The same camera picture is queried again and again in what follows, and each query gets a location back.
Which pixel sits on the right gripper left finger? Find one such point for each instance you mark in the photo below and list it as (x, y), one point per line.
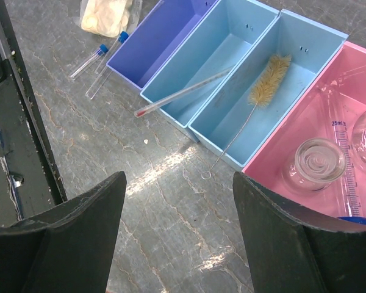
(68, 248)

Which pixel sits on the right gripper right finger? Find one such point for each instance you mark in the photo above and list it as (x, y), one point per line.
(291, 248)

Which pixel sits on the graduated cylinder blue base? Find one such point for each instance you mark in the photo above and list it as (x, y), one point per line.
(352, 202)

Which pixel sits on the clear glass flask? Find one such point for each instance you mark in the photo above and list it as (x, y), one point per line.
(314, 165)

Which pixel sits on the blue cap pipette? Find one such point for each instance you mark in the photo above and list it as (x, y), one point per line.
(103, 70)
(101, 51)

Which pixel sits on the light blue bin right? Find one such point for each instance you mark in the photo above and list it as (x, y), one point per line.
(311, 44)

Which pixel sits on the light blue bin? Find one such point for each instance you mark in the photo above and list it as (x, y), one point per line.
(311, 44)
(219, 42)

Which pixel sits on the pink bin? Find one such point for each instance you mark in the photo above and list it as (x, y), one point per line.
(339, 93)

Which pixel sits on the purple narrow bin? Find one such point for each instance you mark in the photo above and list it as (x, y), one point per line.
(156, 38)

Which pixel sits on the light blue bin left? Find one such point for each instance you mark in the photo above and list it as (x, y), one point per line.
(219, 42)

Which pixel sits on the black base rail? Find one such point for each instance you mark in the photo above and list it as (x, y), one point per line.
(29, 177)

